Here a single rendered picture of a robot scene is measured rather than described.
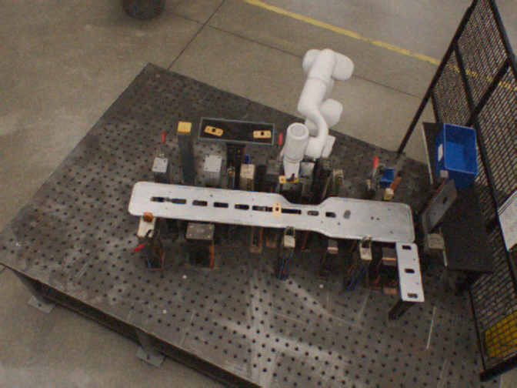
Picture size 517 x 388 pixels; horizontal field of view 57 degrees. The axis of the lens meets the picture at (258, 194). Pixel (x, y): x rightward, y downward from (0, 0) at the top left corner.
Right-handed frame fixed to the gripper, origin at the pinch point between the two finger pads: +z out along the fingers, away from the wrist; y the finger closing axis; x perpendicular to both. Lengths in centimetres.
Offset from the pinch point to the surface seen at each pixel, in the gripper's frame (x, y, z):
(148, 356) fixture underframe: -78, 41, 122
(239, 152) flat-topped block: -19.2, -31.0, 21.2
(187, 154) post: -46, -36, 28
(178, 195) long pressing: -51, -9, 25
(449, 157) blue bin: 92, -22, 24
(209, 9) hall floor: -25, -293, 132
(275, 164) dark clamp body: -2.5, -20.0, 18.3
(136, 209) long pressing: -71, -2, 24
